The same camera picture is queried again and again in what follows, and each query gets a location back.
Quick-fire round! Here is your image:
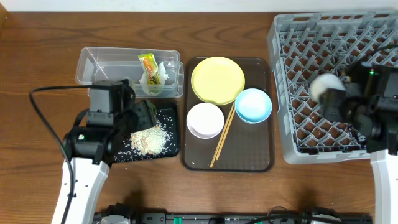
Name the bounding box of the white napkin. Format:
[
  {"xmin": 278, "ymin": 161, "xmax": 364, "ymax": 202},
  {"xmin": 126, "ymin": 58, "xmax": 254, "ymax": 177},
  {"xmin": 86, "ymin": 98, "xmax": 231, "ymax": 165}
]
[{"xmin": 139, "ymin": 62, "xmax": 169, "ymax": 96}]

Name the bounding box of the white green cup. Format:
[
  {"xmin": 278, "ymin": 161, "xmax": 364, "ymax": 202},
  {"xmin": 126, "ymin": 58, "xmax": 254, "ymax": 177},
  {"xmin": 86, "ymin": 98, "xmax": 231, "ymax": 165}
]
[{"xmin": 309, "ymin": 73, "xmax": 345, "ymax": 103}]

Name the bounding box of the yellow green snack wrapper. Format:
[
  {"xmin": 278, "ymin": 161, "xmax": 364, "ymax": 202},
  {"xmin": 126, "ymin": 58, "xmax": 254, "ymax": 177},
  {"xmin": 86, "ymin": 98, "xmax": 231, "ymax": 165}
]
[{"xmin": 138, "ymin": 53, "xmax": 162, "ymax": 95}]

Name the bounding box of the white rice bowl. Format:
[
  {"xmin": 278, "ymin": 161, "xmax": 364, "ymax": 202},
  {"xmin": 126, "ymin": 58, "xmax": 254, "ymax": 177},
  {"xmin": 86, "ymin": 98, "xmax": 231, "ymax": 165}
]
[{"xmin": 186, "ymin": 103, "xmax": 224, "ymax": 139}]

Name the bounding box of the yellow plate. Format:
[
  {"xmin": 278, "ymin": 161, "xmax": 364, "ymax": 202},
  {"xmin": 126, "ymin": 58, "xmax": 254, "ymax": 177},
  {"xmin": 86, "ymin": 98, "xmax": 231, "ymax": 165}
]
[{"xmin": 191, "ymin": 57, "xmax": 246, "ymax": 105}]

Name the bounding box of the wooden chopstick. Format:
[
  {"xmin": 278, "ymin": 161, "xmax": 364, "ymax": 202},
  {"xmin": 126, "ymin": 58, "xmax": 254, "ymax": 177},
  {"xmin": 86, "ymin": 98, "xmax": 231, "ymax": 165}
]
[
  {"xmin": 210, "ymin": 102, "xmax": 235, "ymax": 169},
  {"xmin": 215, "ymin": 107, "xmax": 236, "ymax": 161}
]

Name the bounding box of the light blue bowl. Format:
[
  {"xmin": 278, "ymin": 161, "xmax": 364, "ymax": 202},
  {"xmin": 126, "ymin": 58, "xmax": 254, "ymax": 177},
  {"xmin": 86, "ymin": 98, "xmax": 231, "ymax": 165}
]
[{"xmin": 234, "ymin": 88, "xmax": 272, "ymax": 124}]

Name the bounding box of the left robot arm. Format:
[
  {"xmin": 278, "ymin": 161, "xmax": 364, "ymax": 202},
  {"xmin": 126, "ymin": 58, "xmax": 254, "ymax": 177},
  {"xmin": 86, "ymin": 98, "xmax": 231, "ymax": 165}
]
[{"xmin": 52, "ymin": 79, "xmax": 157, "ymax": 223}]

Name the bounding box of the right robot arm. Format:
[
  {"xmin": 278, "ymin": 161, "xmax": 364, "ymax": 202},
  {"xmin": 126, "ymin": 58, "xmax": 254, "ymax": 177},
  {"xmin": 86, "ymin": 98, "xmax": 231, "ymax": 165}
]
[{"xmin": 310, "ymin": 62, "xmax": 397, "ymax": 223}]

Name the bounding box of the black waste tray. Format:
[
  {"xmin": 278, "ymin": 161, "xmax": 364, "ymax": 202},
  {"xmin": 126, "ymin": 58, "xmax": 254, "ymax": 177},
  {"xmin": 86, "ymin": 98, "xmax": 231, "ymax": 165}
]
[{"xmin": 113, "ymin": 103, "xmax": 180, "ymax": 163}]

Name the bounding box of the grey dishwasher rack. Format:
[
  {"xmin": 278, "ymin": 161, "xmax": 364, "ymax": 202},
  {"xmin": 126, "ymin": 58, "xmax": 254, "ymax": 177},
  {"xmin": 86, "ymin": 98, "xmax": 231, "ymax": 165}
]
[{"xmin": 267, "ymin": 11, "xmax": 397, "ymax": 164}]

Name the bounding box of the spilled rice pile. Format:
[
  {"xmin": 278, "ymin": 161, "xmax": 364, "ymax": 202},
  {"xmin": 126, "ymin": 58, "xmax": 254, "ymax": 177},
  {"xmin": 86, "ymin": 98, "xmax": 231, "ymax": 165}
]
[{"xmin": 130, "ymin": 125, "xmax": 171, "ymax": 156}]

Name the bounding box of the clear plastic bin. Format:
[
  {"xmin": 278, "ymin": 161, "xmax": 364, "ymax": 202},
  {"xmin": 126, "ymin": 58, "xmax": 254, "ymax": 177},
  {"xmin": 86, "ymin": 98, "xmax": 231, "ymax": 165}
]
[{"xmin": 75, "ymin": 47, "xmax": 184, "ymax": 98}]

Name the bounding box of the brown plastic tray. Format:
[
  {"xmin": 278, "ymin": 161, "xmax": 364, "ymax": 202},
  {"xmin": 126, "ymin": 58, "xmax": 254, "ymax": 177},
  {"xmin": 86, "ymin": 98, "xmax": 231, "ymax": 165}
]
[{"xmin": 181, "ymin": 57, "xmax": 275, "ymax": 172}]

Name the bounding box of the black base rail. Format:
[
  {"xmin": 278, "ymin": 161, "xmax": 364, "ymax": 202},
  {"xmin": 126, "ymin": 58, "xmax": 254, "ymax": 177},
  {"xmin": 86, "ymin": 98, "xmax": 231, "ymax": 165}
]
[{"xmin": 91, "ymin": 203, "xmax": 373, "ymax": 224}]

